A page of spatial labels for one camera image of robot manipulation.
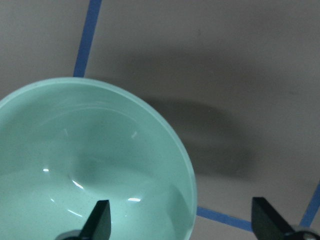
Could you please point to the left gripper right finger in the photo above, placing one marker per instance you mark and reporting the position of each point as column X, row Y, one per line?
column 268, row 224

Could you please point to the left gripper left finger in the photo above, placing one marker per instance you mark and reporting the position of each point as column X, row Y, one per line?
column 97, row 226

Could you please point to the green bowl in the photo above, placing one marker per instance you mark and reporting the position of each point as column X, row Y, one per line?
column 67, row 143

